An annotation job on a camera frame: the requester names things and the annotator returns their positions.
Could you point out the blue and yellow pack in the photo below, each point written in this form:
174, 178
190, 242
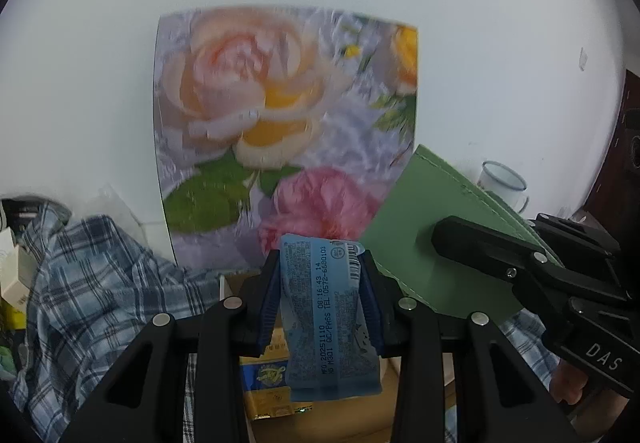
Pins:
265, 383

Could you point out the green wallet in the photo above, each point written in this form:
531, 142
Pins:
430, 203

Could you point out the white enamel mug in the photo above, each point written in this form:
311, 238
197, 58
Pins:
502, 185

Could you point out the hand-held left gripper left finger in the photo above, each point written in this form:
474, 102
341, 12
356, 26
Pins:
267, 303

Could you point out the white wall switch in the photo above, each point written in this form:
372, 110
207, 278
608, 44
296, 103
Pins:
584, 59

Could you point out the grey bin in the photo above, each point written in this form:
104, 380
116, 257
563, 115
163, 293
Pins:
25, 205

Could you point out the floral picture board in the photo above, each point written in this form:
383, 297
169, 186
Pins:
260, 123

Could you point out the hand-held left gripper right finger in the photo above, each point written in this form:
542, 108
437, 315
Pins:
372, 303

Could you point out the white cardboard box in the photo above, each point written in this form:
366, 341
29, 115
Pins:
350, 418

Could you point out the person's right hand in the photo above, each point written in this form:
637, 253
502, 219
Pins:
570, 380

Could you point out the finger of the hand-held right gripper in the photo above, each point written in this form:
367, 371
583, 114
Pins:
500, 258
590, 253

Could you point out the dark wooden door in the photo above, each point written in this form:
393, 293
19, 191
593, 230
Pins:
617, 148

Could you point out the blue tissue packet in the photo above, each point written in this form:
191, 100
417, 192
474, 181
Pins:
325, 313

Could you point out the yellow packet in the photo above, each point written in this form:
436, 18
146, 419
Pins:
11, 315

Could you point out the white carton box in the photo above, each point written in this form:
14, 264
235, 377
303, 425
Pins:
17, 278

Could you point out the blue plaid shirt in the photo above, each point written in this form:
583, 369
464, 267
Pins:
90, 298

